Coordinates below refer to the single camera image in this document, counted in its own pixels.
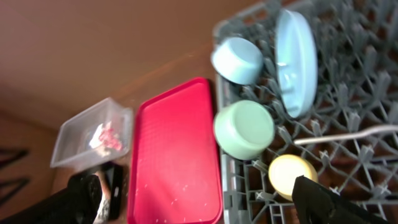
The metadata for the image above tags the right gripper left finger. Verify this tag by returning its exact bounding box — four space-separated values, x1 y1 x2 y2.
1 175 102 224

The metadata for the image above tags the green bowl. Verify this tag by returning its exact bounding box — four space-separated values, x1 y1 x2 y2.
214 100 275 160

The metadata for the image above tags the red serving tray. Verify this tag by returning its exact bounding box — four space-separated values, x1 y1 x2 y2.
126 77 223 224

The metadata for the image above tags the white plastic spoon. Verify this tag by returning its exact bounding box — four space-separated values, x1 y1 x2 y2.
293 124 397 145

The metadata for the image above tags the grey dishwasher rack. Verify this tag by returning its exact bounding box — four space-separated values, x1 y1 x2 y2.
213 1 397 224

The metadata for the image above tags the large light blue plate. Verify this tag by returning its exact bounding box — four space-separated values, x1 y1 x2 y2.
275 9 318 118

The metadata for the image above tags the small light blue bowl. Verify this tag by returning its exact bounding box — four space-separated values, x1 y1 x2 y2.
211 37 263 85

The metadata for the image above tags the red snack wrapper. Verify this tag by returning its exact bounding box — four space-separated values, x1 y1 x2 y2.
98 128 123 151

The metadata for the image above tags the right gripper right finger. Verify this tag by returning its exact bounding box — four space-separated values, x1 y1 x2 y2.
292 175 388 224

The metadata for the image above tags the black waste tray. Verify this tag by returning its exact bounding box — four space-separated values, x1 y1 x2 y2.
103 162 124 221

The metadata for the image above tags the white rice pile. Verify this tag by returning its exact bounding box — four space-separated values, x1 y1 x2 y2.
93 199 110 224

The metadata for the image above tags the clear plastic waste bin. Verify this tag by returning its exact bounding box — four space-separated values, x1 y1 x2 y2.
50 98 133 171

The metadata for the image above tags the white napkin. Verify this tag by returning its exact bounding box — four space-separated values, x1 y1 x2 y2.
89 122 111 157

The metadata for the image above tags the yellow plastic cup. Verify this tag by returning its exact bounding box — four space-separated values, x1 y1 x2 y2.
268 154 318 202

